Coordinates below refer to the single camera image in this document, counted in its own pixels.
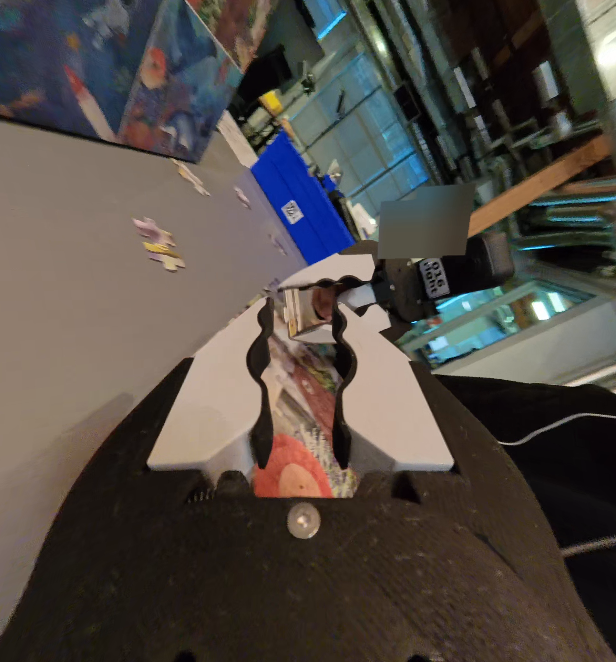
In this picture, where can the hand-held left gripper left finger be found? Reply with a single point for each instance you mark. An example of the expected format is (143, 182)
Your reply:
(204, 408)

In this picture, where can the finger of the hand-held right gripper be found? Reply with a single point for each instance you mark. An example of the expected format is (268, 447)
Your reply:
(359, 299)
(339, 269)

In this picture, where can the wooden beam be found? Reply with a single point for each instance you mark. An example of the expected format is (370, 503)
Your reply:
(545, 181)

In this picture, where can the black screen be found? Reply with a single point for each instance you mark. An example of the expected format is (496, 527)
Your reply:
(266, 72)

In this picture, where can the colourful illustrated puzzle box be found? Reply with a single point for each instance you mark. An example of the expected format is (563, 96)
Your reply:
(55, 62)

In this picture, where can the illustrated jigsaw puzzle board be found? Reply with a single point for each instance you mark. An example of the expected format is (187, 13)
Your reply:
(303, 377)

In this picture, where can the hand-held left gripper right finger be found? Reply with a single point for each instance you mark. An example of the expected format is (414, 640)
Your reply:
(396, 413)

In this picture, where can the yellow cream puzzle piece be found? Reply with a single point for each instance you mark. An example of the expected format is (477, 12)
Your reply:
(158, 243)

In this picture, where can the blue plastic bin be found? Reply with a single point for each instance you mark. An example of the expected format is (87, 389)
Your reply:
(313, 227)

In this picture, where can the person's right hand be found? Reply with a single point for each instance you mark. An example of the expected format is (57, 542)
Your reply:
(322, 305)

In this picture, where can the white paper sheet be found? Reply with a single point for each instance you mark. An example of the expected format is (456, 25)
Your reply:
(238, 142)

